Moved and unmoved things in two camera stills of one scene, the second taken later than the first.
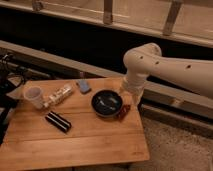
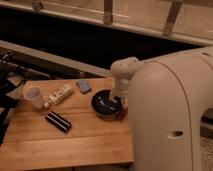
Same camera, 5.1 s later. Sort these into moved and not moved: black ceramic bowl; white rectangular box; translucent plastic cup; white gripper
Moved: white gripper
Not moved: white rectangular box; translucent plastic cup; black ceramic bowl
